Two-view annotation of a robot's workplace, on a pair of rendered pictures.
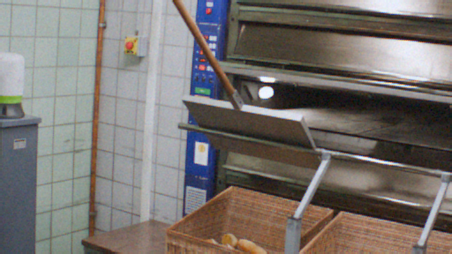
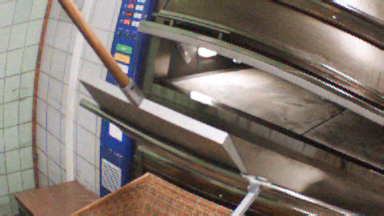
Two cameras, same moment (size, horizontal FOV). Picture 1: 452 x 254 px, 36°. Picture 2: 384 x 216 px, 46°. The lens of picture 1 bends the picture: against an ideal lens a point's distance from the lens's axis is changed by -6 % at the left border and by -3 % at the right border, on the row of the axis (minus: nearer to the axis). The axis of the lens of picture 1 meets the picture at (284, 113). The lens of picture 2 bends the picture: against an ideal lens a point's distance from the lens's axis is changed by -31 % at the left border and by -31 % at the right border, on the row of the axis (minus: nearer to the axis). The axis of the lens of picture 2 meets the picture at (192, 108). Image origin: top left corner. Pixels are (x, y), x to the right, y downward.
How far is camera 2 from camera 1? 1.25 m
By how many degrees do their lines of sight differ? 12
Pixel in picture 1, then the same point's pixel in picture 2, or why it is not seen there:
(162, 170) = (82, 132)
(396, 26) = (348, 21)
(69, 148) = (15, 97)
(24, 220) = not seen: outside the picture
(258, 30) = not seen: outside the picture
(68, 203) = (16, 146)
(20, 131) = not seen: outside the picture
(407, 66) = (358, 69)
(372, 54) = (326, 44)
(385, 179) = (320, 193)
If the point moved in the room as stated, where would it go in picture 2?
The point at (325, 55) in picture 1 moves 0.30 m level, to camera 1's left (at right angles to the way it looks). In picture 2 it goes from (275, 30) to (185, 10)
